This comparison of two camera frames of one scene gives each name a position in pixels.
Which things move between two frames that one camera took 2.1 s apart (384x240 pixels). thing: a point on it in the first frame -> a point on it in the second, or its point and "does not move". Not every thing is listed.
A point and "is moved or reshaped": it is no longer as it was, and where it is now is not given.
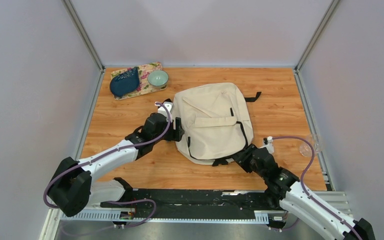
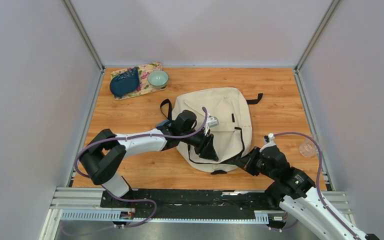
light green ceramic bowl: [158, 78] does not move
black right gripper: [241, 158] does not move
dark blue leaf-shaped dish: [126, 82] does not move
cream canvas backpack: [216, 121] is moved or reshaped
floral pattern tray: [145, 87] does not move
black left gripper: [175, 135] -> [205, 149]
